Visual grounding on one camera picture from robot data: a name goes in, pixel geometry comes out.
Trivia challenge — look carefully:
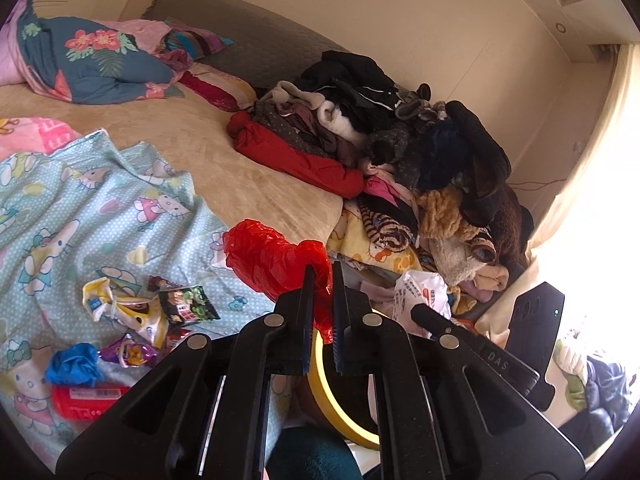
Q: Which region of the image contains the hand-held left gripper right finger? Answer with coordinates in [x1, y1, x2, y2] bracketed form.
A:
[331, 260, 587, 480]

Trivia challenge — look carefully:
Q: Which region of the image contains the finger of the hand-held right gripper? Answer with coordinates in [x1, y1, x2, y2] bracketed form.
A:
[410, 303, 542, 396]

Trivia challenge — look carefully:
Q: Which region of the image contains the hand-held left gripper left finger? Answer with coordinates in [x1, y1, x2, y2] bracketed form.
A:
[55, 265, 317, 480]

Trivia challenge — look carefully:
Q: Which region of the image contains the red plastic bag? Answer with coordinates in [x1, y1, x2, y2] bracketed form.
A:
[222, 219, 333, 346]

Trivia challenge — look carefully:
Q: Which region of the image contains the white printed plastic bag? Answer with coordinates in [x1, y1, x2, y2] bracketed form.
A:
[392, 270, 453, 332]

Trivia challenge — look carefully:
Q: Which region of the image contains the red plastic bottle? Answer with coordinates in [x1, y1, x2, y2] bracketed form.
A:
[50, 383, 134, 422]

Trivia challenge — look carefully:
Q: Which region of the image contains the green and white cloth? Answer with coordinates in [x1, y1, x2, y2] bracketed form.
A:
[554, 329, 592, 412]

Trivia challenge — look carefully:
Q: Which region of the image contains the yellow tape roll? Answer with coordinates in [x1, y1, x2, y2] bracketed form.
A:
[306, 310, 383, 451]

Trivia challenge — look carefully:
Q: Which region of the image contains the dark blue puffy jacket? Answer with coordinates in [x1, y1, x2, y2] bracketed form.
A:
[555, 354, 628, 443]

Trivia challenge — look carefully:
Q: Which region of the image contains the dark green snack wrapper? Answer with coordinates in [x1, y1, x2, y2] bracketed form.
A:
[157, 285, 222, 327]

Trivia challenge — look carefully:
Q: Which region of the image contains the teal cloth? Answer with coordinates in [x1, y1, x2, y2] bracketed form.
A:
[265, 425, 364, 480]

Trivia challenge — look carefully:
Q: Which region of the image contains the red jacket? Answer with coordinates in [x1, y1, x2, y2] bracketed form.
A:
[227, 111, 366, 200]

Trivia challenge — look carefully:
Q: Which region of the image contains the yellow and white wrapper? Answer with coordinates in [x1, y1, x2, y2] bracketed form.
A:
[81, 276, 169, 349]

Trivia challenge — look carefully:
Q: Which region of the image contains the pile of clothes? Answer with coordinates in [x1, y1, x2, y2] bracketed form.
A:
[227, 50, 537, 322]

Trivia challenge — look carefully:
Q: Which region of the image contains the cream curtain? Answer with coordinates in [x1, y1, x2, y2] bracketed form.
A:
[527, 42, 640, 263]

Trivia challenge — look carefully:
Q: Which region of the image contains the cartoon cat print blanket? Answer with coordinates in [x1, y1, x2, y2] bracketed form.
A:
[0, 130, 301, 471]

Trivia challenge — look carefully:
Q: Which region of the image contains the crumpled blue glove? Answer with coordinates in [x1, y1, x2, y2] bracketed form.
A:
[45, 342, 104, 389]

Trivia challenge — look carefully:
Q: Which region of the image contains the red and yellow pillow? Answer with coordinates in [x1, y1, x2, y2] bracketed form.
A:
[177, 61, 258, 113]

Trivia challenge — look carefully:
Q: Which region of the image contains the striped pillow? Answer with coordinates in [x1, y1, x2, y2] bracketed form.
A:
[159, 16, 236, 62]

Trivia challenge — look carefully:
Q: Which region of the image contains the blue floral duvet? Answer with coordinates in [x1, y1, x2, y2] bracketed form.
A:
[0, 0, 193, 107]

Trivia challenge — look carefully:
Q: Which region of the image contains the thin red cable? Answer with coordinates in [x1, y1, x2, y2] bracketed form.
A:
[510, 176, 572, 190]

